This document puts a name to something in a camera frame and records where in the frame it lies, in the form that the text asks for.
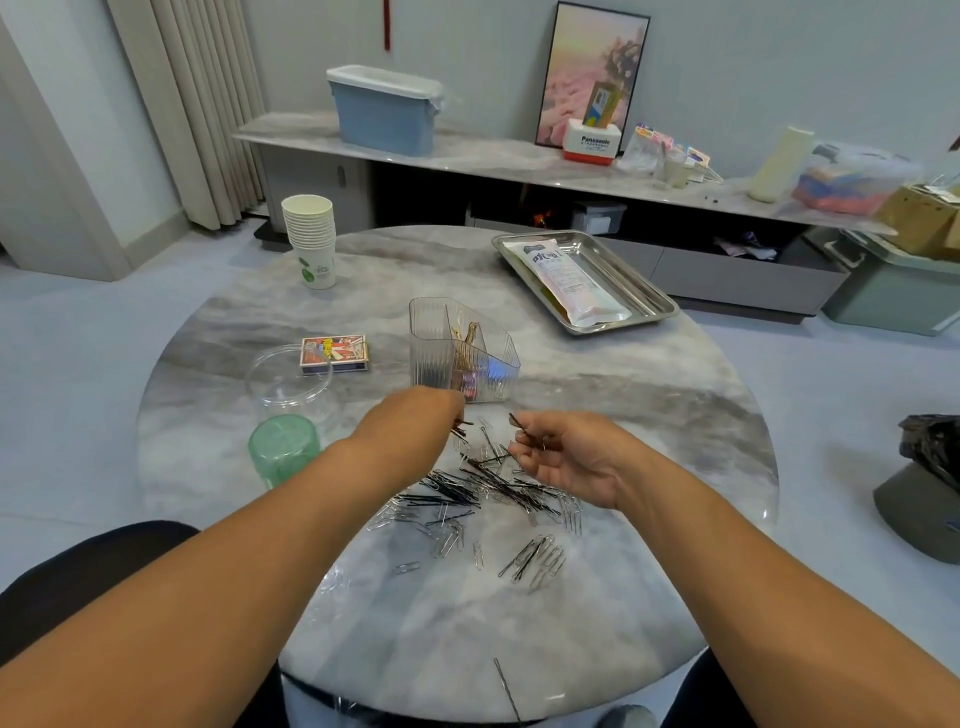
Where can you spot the cardboard box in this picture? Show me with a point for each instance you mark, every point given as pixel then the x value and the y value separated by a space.
pixel 918 221

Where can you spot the framed pink picture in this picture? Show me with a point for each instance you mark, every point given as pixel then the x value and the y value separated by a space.
pixel 585 68

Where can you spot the person's right hand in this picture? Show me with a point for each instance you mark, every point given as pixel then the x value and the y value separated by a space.
pixel 585 458

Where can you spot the clear printed plastic bag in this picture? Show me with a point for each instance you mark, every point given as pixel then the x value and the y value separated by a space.
pixel 575 282

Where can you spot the person's right forearm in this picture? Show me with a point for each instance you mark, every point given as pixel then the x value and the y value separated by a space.
pixel 810 608

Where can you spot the beige curtain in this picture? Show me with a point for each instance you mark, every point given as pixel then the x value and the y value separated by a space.
pixel 188 98

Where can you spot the person's left forearm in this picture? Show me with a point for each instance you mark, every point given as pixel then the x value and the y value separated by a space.
pixel 165 608

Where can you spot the red gold wall hanging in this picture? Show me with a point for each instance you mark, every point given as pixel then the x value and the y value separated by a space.
pixel 387 18

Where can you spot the clear ribbed organizer box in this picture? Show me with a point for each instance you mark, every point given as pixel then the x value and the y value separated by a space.
pixel 443 345

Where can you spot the colourful small packet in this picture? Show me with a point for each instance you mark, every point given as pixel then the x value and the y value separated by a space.
pixel 698 156

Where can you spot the person's left hand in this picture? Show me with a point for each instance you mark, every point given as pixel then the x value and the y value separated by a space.
pixel 405 428

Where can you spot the clear round plastic bowl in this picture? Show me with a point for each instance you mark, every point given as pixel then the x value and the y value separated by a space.
pixel 288 378

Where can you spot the white box in cabinet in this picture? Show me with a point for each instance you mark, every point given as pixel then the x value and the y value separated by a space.
pixel 599 219

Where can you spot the colourful matchbox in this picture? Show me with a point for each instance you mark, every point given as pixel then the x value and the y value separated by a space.
pixel 335 353

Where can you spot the clear bag of snacks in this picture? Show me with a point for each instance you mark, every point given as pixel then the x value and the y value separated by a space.
pixel 642 150

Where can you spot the grey green storage bin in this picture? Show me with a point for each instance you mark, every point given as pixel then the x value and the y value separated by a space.
pixel 893 285

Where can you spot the white and red small box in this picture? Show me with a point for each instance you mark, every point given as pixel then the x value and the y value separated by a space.
pixel 591 143

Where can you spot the small colourful box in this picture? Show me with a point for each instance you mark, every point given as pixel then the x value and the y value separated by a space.
pixel 603 105

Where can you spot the metal tray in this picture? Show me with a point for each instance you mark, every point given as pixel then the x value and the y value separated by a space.
pixel 653 308

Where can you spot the trash bin with black bag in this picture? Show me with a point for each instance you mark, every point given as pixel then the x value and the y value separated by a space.
pixel 923 488

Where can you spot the clear storage box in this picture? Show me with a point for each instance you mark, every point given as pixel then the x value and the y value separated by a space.
pixel 855 180

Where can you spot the pile of floss picks and clips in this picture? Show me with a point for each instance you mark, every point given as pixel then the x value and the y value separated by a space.
pixel 480 488

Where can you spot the group of white paper cups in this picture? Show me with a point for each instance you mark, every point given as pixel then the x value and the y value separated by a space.
pixel 311 240

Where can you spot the blue storage box white lid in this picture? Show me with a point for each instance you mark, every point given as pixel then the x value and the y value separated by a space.
pixel 386 110

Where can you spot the grey cabinet with marble top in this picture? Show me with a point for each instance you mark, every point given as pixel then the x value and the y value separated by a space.
pixel 450 153

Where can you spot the loose papers in cabinet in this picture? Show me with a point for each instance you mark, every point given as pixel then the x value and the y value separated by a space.
pixel 747 248

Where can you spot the cream paper roll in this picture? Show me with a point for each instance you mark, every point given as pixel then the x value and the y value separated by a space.
pixel 782 164

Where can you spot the translucent green plastic cup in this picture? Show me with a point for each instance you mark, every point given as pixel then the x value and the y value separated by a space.
pixel 285 458

